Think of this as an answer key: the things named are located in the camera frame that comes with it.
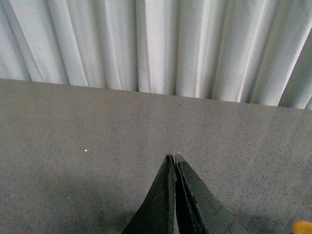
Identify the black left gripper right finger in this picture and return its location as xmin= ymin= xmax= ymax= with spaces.
xmin=175 ymin=155 xmax=248 ymax=234

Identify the yellow push button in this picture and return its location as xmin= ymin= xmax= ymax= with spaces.
xmin=292 ymin=220 xmax=312 ymax=234

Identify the white pleated curtain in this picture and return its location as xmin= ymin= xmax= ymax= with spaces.
xmin=0 ymin=0 xmax=312 ymax=110

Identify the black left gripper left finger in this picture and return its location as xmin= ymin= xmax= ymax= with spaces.
xmin=123 ymin=155 xmax=176 ymax=234

